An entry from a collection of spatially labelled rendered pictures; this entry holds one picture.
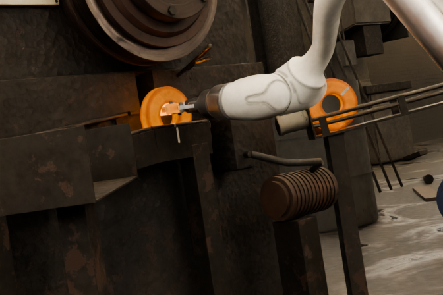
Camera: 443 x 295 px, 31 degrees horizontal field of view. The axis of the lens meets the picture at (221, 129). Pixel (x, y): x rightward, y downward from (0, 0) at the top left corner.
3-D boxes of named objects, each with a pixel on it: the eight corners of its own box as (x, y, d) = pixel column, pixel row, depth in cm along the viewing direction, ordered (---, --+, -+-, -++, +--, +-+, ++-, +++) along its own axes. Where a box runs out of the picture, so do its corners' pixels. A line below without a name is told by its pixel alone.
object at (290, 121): (277, 136, 236) (272, 116, 236) (306, 129, 238) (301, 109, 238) (282, 136, 230) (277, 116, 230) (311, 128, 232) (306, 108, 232)
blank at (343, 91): (331, 141, 237) (333, 141, 234) (293, 106, 236) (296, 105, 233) (365, 104, 239) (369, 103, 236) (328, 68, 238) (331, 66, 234)
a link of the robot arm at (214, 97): (249, 117, 197) (233, 119, 202) (245, 80, 197) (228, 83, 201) (223, 121, 191) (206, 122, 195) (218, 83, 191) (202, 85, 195)
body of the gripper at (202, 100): (207, 119, 195) (182, 122, 202) (232, 116, 201) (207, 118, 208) (204, 89, 195) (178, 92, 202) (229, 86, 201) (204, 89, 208)
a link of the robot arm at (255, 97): (223, 126, 191) (260, 117, 200) (270, 122, 180) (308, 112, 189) (215, 81, 190) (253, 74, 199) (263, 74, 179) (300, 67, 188)
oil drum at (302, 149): (265, 235, 500) (243, 93, 500) (325, 218, 540) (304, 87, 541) (340, 234, 457) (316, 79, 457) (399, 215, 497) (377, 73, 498)
